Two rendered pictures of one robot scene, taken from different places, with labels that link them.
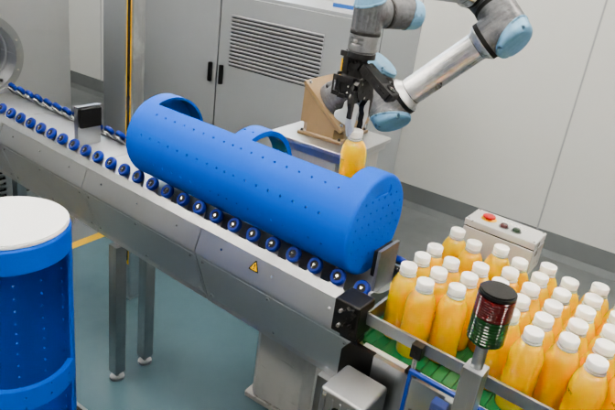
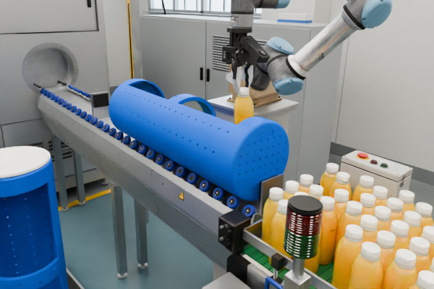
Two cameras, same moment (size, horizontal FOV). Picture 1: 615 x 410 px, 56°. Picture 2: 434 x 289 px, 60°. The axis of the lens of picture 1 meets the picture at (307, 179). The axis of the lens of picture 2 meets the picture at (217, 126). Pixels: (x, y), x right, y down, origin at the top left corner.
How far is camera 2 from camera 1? 0.43 m
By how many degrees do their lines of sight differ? 14
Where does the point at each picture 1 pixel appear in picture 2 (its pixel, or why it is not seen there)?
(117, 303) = (117, 224)
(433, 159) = (366, 128)
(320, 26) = (268, 35)
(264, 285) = (187, 209)
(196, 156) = (143, 117)
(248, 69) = (224, 69)
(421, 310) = (281, 228)
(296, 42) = not seen: hidden behind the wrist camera
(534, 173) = not seen: outside the picture
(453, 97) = (378, 82)
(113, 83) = not seen: hidden behind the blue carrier
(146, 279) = (138, 208)
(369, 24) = (241, 4)
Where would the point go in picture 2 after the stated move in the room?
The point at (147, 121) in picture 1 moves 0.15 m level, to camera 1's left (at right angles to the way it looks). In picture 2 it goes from (119, 96) to (90, 93)
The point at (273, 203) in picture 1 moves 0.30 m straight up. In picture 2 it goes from (186, 146) to (185, 62)
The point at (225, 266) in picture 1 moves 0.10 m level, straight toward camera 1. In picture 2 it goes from (165, 196) to (158, 209)
